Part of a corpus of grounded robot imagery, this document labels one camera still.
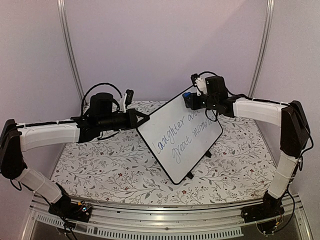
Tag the right aluminium frame post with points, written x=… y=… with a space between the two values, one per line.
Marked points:
x=263 y=47

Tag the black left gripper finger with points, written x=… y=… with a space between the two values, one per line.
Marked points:
x=142 y=115
x=141 y=121

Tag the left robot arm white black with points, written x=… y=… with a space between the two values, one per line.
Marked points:
x=103 y=114

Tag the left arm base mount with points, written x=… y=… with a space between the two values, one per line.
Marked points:
x=66 y=209

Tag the aluminium frame post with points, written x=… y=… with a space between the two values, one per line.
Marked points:
x=62 y=12
x=263 y=47

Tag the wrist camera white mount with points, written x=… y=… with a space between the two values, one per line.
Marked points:
x=199 y=83
x=126 y=100

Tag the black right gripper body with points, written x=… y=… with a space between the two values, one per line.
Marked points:
x=196 y=106

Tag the front aluminium rail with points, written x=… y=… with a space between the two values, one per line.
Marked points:
x=120 y=221

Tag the blue whiteboard eraser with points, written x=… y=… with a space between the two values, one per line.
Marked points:
x=188 y=99

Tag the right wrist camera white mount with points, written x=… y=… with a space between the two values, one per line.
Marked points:
x=199 y=83

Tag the white whiteboard black frame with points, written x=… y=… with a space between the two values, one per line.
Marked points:
x=179 y=137

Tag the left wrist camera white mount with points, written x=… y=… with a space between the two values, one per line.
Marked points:
x=126 y=100

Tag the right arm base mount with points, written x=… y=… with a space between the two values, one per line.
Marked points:
x=268 y=215

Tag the black wire whiteboard stand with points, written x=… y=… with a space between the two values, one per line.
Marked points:
x=207 y=154

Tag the floral patterned table mat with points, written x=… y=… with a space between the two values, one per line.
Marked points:
x=122 y=169

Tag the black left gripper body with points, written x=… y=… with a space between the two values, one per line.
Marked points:
x=131 y=123

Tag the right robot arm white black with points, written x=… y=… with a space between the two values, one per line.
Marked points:
x=213 y=95

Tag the left aluminium frame post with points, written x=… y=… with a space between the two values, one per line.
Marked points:
x=62 y=12

